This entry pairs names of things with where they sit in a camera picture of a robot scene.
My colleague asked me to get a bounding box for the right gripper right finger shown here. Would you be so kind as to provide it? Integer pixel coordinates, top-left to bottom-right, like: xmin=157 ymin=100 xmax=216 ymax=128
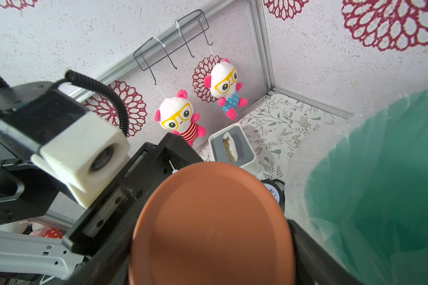
xmin=287 ymin=220 xmax=361 ymax=285

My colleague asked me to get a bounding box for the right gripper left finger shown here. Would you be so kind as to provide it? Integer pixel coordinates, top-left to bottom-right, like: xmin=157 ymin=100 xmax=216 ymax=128
xmin=64 ymin=228 xmax=133 ymax=285

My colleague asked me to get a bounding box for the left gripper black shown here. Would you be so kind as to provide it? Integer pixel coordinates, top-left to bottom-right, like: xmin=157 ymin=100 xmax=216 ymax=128
xmin=63 ymin=133 xmax=202 ymax=257

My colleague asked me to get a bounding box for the brown jar lid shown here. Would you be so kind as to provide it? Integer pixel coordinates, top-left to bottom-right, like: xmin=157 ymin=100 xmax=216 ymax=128
xmin=128 ymin=162 xmax=296 ymax=285

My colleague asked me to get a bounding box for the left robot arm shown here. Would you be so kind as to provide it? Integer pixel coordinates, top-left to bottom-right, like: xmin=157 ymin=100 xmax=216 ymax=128
xmin=0 ymin=71 xmax=202 ymax=285

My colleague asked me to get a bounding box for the plush toy red striped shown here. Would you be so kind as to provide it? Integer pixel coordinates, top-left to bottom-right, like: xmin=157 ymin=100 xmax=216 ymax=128
xmin=154 ymin=90 xmax=206 ymax=147

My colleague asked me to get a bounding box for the white tissue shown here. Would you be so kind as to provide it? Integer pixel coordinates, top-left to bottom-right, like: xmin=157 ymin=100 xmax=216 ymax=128
xmin=222 ymin=132 xmax=238 ymax=163

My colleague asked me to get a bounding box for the black alarm clock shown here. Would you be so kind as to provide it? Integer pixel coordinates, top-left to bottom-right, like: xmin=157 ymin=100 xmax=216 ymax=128
xmin=261 ymin=179 xmax=285 ymax=213

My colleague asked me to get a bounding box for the green trash bin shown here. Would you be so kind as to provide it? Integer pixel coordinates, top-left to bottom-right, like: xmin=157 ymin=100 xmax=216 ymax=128
xmin=305 ymin=90 xmax=428 ymax=285

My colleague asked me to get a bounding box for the plush toy blue dotted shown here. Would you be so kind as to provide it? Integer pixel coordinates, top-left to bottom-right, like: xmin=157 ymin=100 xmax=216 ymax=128
xmin=203 ymin=58 xmax=248 ymax=120

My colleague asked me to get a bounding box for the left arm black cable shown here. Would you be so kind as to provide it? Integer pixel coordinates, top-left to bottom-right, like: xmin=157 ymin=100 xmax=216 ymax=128
xmin=51 ymin=69 xmax=130 ymax=138

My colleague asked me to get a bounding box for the black wire wall rack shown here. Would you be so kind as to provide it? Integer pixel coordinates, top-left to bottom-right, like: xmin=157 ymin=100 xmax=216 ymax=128
xmin=133 ymin=9 xmax=213 ymax=83

